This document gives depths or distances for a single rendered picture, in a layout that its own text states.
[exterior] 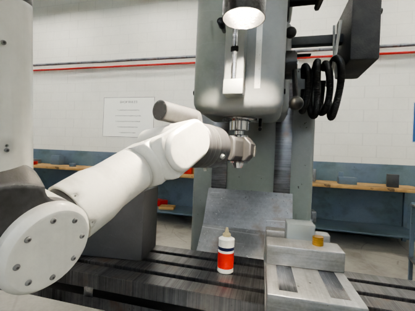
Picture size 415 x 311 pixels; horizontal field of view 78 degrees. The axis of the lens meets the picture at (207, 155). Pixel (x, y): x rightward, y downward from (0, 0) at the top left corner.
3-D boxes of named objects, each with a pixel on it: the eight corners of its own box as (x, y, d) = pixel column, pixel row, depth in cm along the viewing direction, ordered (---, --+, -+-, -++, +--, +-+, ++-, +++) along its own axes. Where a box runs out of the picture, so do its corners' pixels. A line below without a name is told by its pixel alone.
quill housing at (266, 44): (285, 111, 52) (292, -46, 52) (188, 111, 57) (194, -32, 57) (281, 124, 71) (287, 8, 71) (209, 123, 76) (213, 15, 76)
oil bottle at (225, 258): (231, 275, 62) (233, 230, 62) (215, 273, 63) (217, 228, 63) (234, 268, 66) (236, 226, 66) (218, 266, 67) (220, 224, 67)
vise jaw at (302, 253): (344, 273, 50) (346, 253, 50) (265, 263, 53) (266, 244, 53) (336, 261, 56) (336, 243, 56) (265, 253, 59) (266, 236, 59)
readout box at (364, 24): (384, 58, 74) (388, -15, 74) (349, 60, 76) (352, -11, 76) (361, 79, 93) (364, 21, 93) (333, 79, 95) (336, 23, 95)
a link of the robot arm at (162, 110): (222, 166, 48) (182, 165, 39) (179, 170, 55) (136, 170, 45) (218, 107, 49) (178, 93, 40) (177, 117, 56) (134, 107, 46)
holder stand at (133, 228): (141, 261, 68) (144, 186, 68) (64, 254, 71) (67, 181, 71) (155, 245, 80) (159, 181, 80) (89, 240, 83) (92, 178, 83)
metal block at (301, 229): (314, 253, 57) (315, 226, 57) (286, 250, 58) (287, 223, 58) (310, 245, 62) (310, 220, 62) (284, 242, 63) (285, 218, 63)
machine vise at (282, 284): (368, 356, 38) (371, 282, 38) (264, 337, 41) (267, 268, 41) (318, 262, 73) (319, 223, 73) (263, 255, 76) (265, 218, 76)
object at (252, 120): (255, 118, 58) (256, 115, 58) (219, 118, 61) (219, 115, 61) (258, 123, 67) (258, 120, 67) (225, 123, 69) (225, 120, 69)
